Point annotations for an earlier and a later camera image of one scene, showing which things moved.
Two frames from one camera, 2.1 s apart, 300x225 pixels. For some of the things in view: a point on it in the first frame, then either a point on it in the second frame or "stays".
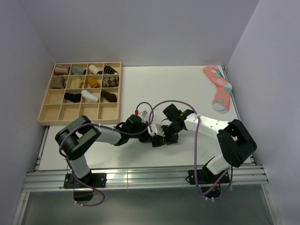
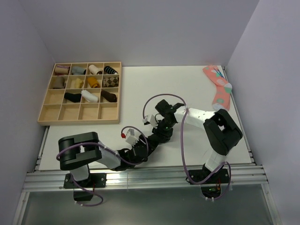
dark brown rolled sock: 111,97 stays
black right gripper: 167,139 → 157,130
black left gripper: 146,138 → 143,138
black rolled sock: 75,98 stays
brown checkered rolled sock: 110,82 stays
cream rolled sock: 94,70 stays
